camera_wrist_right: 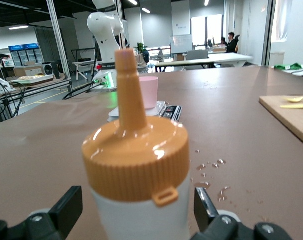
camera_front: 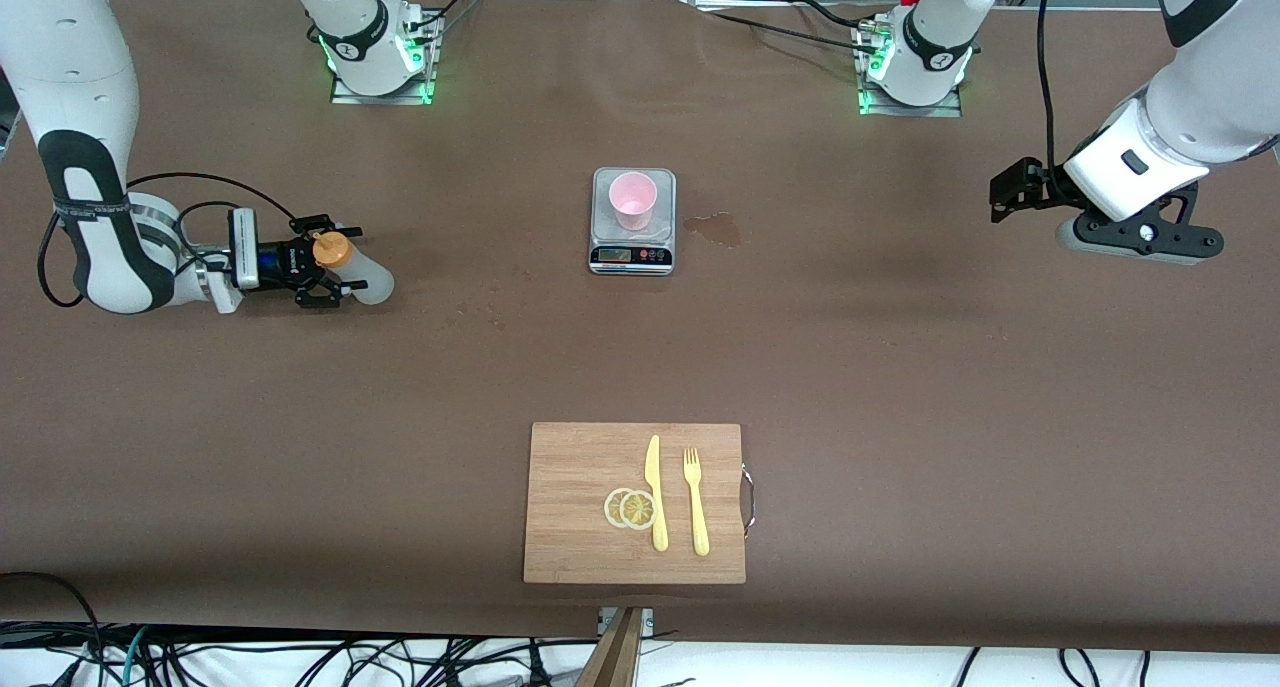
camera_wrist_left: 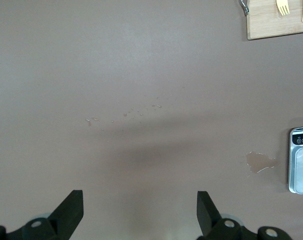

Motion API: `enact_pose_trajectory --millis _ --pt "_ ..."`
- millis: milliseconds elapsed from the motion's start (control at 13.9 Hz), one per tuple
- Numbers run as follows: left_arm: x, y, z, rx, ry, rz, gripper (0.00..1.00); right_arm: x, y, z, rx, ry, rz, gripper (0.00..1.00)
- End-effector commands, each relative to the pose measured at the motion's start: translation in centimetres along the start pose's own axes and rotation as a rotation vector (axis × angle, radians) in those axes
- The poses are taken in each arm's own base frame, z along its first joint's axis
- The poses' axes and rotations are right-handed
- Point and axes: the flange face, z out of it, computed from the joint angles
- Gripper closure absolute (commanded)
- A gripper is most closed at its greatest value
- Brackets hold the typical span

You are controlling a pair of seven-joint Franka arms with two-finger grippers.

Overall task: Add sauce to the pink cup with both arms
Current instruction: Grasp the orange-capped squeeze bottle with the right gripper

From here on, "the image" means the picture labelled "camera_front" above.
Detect yellow plastic fork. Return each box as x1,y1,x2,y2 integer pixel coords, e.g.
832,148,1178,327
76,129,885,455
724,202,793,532
683,447,711,557

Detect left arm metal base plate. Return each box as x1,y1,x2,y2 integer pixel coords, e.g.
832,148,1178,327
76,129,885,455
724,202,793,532
857,17,963,118

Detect yellow plastic knife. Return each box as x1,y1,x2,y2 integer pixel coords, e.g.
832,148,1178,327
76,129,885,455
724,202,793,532
645,434,669,553

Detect silver digital kitchen scale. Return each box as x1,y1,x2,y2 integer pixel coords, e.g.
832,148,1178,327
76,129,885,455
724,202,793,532
588,167,677,276

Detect wooden cutting board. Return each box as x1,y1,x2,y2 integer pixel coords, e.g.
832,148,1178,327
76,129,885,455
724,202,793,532
523,422,747,585

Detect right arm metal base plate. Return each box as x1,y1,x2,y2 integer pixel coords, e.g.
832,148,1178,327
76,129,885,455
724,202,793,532
328,12,439,106

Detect translucent sauce bottle orange cap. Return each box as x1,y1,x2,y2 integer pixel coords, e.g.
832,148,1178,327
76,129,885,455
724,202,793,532
312,229,395,306

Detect brown table cover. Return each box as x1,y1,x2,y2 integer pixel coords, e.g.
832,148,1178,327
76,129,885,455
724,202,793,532
0,0,1280,654

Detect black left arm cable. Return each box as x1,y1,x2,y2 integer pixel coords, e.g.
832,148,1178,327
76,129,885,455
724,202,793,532
1037,0,1063,173

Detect wooden post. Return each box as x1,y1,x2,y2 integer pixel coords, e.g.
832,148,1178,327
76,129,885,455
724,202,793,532
575,607,646,687

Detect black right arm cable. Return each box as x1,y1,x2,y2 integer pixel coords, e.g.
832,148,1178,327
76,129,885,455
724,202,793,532
38,171,301,308

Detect pink plastic cup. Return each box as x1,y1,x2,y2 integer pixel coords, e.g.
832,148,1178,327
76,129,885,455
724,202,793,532
609,171,659,232

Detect teal cable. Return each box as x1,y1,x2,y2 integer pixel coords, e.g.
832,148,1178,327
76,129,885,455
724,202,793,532
120,625,151,687

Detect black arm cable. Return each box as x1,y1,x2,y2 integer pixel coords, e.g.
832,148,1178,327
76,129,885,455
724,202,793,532
38,171,301,308
1037,0,1063,173

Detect small metal bracket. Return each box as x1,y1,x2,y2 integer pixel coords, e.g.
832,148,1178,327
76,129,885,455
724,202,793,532
598,607,656,640

